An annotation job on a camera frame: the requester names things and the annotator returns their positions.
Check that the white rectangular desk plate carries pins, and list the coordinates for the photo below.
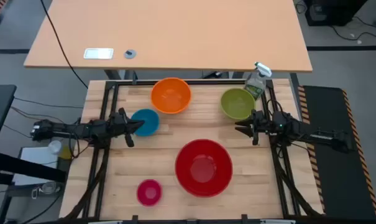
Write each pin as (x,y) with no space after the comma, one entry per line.
(98,53)

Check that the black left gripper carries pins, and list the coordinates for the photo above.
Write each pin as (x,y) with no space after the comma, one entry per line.
(119,126)

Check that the large red plastic bowl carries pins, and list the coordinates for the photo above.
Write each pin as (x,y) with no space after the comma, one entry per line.
(203,168)

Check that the grey desk leg base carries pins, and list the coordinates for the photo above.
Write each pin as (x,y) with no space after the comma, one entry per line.
(121,74)

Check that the small pink plastic bowl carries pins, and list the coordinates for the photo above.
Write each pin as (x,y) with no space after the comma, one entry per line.
(149,193)

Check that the black mat hazard stripe edges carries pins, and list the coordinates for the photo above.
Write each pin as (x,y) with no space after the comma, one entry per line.
(337,186)

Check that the light wooden desk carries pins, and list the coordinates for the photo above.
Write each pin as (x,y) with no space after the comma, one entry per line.
(175,31)

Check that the yellow small container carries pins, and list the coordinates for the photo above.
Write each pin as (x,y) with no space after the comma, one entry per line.
(66,153)

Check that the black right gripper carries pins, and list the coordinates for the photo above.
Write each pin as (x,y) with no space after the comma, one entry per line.
(259,124)

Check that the green plastic bowl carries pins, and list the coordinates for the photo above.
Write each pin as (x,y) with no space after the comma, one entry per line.
(237,104)

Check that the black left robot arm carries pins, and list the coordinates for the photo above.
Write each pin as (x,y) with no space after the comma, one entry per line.
(66,129)

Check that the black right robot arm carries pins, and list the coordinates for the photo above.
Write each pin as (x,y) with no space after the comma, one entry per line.
(324,137)

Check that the orange plastic bowl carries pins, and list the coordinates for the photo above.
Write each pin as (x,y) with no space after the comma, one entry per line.
(170,95)

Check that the white flat board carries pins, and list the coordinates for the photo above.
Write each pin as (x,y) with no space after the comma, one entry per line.
(35,154)

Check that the clear spray bottle white head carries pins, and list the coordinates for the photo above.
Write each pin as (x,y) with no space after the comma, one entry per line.
(256,84)

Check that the black aluminium table frame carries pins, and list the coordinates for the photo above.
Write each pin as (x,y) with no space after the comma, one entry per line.
(187,82)

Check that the blue plastic bowl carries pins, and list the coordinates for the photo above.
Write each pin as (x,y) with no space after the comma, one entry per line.
(150,123)

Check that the black flat bar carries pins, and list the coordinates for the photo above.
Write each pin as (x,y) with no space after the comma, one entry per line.
(26,166)

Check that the clear glass jar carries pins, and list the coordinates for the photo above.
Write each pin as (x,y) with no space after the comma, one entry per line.
(48,187)

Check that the black computer case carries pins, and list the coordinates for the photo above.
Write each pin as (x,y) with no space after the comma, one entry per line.
(330,12)

